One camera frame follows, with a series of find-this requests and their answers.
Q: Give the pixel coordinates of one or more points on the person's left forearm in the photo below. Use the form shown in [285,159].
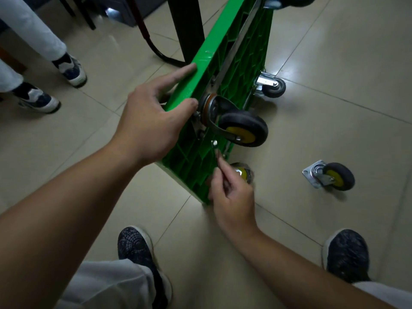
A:
[51,225]

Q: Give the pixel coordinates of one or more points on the silver wrench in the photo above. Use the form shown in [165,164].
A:
[216,151]

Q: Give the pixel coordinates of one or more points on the person's light trousers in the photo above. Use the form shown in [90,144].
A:
[106,284]

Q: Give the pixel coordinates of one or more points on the green platform trolley deck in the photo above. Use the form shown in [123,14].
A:
[241,61]

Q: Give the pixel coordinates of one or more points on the person's dark shoe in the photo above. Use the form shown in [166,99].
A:
[135,244]
[347,255]

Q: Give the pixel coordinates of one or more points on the person's right forearm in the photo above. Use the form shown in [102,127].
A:
[309,276]

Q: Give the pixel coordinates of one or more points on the person's left hand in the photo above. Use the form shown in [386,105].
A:
[148,125]

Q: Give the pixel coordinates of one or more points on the person's right hand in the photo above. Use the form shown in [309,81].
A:
[233,202]

